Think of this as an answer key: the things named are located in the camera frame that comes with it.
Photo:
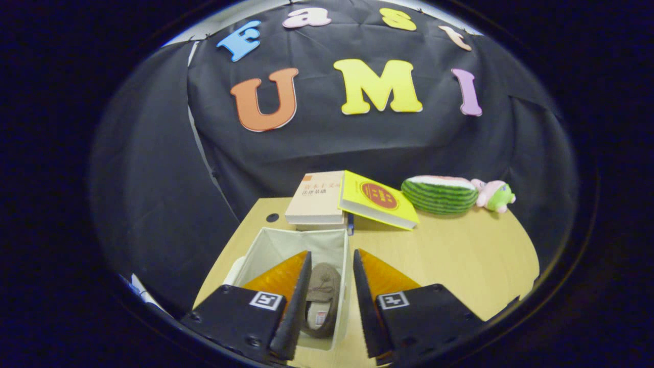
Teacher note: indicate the blue cover book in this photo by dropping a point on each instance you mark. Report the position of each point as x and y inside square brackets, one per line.
[350, 225]

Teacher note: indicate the yellow book with red circle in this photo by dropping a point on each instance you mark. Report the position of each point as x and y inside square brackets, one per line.
[378, 199]

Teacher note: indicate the brown fuzzy shoe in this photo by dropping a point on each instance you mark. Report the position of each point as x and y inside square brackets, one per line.
[324, 286]

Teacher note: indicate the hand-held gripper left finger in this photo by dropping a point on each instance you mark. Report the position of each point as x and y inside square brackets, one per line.
[240, 317]

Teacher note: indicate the watermelon slice plush toy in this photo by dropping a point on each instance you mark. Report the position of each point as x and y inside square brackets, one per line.
[439, 197]

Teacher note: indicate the pink and green plush toy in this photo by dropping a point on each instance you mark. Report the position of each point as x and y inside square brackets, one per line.
[495, 197]

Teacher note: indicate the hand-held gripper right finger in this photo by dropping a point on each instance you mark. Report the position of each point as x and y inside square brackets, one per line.
[424, 317]

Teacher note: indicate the green fabric storage box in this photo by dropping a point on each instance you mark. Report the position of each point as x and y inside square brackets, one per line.
[286, 245]

